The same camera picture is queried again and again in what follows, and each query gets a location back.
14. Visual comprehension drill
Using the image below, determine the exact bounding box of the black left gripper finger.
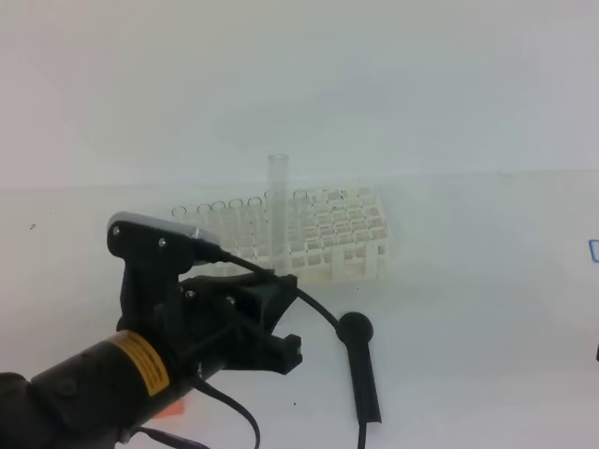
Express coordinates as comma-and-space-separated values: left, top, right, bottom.
181, 273, 298, 334
225, 334, 303, 375

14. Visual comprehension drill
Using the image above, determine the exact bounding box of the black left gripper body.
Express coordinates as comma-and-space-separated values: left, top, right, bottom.
115, 259, 263, 375

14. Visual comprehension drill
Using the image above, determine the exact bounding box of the clear glass test tube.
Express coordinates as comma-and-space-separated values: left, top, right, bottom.
268, 153, 289, 275

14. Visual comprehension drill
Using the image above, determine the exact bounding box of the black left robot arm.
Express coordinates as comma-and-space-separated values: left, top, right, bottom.
1, 267, 302, 448

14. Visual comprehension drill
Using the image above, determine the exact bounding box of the white plastic test tube rack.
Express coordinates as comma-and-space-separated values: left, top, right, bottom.
185, 186, 390, 283

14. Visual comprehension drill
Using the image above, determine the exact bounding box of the clear test tube in rack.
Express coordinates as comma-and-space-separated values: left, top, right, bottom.
210, 200, 226, 243
291, 189, 308, 240
228, 198, 244, 254
171, 205, 188, 224
196, 203, 212, 229
264, 190, 272, 209
247, 196, 265, 250

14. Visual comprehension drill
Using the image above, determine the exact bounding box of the orange cube block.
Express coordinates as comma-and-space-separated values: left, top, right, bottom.
154, 399, 185, 419

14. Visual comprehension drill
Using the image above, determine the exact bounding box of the black plastic scoop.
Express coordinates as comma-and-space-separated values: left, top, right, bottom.
337, 311, 382, 426

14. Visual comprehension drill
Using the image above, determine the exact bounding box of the blue marking at table edge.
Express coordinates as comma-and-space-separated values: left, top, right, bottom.
589, 239, 599, 263

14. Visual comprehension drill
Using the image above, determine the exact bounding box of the black left camera cable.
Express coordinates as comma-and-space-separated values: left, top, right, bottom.
135, 242, 371, 449

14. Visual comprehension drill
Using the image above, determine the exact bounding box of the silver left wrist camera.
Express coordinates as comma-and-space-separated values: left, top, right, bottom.
107, 211, 224, 274

